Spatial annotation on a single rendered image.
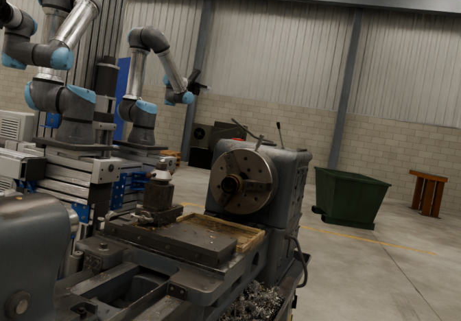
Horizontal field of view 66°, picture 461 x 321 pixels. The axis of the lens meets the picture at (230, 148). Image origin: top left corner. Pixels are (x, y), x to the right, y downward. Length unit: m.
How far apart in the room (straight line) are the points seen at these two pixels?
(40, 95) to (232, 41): 10.92
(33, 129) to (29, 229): 1.33
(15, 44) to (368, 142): 11.06
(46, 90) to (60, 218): 0.96
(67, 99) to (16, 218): 0.96
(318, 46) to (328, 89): 1.39
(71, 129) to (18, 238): 0.95
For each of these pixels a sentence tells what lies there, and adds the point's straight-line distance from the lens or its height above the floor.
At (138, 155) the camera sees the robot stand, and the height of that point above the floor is 1.10.
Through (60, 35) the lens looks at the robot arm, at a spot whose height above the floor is 1.54.
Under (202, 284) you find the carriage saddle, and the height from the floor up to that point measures 0.90.
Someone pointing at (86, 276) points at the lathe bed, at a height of 0.85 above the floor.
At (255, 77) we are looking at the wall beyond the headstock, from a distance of 11.93.
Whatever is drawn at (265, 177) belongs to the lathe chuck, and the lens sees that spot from 1.64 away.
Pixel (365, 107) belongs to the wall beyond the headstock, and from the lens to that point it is 11.89.
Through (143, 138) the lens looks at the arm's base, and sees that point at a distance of 1.95.
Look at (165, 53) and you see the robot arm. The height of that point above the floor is 1.67.
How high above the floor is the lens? 1.32
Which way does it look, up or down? 3 degrees down
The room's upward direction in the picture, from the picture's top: 9 degrees clockwise
